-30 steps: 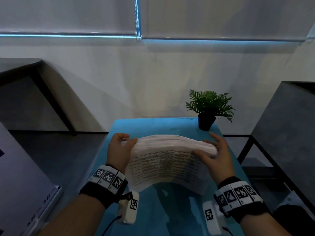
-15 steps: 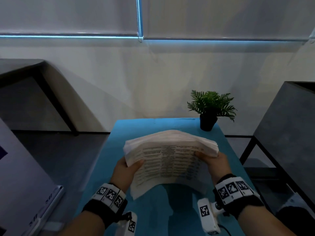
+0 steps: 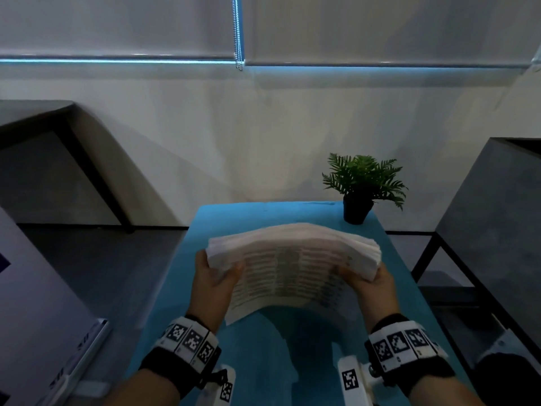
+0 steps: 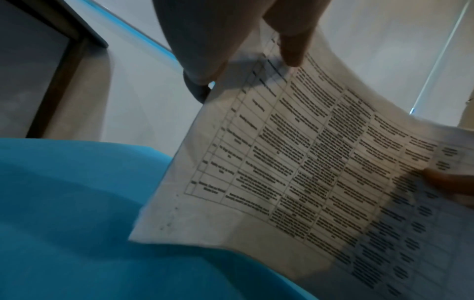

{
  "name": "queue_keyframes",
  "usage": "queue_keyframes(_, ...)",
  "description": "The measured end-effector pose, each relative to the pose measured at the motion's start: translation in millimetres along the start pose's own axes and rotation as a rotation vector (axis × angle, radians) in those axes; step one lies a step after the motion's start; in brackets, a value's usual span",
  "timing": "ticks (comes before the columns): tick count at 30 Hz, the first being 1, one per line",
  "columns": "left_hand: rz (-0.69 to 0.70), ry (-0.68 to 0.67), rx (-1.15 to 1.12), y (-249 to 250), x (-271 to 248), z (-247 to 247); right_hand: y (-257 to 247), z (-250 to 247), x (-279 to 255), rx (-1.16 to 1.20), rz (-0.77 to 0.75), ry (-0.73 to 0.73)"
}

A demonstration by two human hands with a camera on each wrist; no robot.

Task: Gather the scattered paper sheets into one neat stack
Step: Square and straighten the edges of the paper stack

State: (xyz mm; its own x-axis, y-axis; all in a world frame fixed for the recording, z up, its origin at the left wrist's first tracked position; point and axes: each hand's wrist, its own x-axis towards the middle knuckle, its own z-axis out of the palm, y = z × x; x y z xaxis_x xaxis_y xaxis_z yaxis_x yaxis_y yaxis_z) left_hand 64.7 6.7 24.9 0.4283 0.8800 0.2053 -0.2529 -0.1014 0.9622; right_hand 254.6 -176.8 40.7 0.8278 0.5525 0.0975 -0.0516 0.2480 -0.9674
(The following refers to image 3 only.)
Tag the person's right hand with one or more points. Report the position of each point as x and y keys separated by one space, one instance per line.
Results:
x=378 y=300

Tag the person's left hand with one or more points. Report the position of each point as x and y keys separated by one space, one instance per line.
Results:
x=211 y=295

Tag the stack of collected papers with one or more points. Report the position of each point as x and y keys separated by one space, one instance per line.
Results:
x=291 y=249

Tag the person's right forearm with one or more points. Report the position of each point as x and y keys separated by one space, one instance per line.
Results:
x=444 y=393

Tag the person's black trouser leg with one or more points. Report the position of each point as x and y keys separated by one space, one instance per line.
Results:
x=511 y=380

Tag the black right wristband marker tags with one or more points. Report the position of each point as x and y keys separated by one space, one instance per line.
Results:
x=401 y=342

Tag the black wristband marker tags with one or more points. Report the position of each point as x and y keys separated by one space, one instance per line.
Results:
x=401 y=342
x=186 y=340

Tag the black left wristband marker tags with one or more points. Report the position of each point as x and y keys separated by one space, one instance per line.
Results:
x=186 y=340

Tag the green potted fern plant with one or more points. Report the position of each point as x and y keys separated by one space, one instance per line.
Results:
x=357 y=209

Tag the dark grey black-framed desk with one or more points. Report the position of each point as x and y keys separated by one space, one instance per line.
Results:
x=25 y=111

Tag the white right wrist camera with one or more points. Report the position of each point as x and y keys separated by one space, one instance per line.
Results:
x=351 y=380

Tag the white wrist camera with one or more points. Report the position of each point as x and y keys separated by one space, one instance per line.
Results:
x=224 y=391
x=351 y=380

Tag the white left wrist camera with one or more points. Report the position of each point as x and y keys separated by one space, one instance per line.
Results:
x=224 y=391

